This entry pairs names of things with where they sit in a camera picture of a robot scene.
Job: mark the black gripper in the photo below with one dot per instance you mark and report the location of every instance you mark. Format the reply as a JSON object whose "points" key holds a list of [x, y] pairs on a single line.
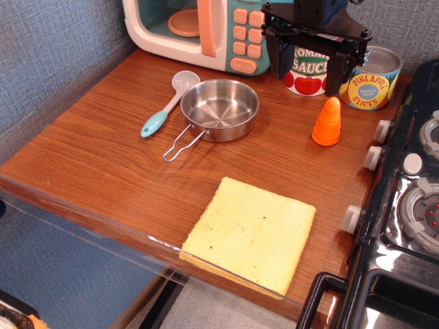
{"points": [[300, 23]]}

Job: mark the small stainless steel pot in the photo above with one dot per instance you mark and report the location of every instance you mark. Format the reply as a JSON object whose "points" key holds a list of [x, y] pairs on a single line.
{"points": [[217, 111]]}

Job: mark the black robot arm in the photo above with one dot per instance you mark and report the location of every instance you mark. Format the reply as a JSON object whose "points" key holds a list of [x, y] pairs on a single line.
{"points": [[324, 27]]}

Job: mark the tomato sauce can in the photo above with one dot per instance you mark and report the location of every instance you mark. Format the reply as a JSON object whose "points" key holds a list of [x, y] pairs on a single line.
{"points": [[308, 75]]}

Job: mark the pineapple slices can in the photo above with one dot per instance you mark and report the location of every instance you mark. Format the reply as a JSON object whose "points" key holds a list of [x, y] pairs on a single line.
{"points": [[370, 86]]}

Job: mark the orange toy carrot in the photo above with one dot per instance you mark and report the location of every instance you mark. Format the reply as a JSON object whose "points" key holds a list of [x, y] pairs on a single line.
{"points": [[327, 128]]}

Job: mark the toy microwave teal and white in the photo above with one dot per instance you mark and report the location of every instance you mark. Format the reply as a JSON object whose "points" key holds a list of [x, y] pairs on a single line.
{"points": [[221, 35]]}

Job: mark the yellow sponge cloth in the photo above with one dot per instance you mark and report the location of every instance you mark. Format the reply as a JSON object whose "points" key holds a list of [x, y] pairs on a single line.
{"points": [[250, 236]]}

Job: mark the black toy stove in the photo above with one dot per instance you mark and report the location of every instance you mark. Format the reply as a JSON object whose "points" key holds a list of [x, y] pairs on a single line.
{"points": [[392, 279]]}

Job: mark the clear acrylic table guard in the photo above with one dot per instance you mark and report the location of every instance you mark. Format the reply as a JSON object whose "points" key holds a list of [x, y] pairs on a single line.
{"points": [[74, 277]]}

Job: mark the orange striped object at corner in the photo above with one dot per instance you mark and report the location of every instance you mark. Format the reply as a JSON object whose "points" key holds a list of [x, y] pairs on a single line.
{"points": [[20, 316]]}

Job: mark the white spoon with teal handle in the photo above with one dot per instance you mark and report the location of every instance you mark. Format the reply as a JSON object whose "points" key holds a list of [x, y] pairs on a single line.
{"points": [[182, 81]]}

